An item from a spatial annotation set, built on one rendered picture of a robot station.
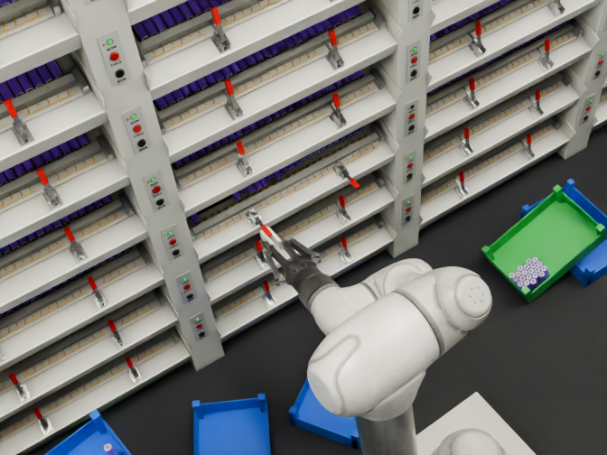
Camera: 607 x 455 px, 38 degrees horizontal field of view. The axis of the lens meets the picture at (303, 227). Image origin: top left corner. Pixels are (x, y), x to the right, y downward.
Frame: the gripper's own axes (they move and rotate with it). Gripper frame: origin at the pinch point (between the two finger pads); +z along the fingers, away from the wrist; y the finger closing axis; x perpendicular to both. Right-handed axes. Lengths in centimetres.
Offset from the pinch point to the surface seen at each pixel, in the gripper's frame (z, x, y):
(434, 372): -24, -54, 29
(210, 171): 8.2, 21.9, -7.4
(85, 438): -16, -11, -61
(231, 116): 1.1, 38.9, -1.3
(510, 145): 18, -34, 93
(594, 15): 6, 10, 113
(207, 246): 8.0, 0.9, -14.1
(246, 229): 7.1, 0.3, -3.4
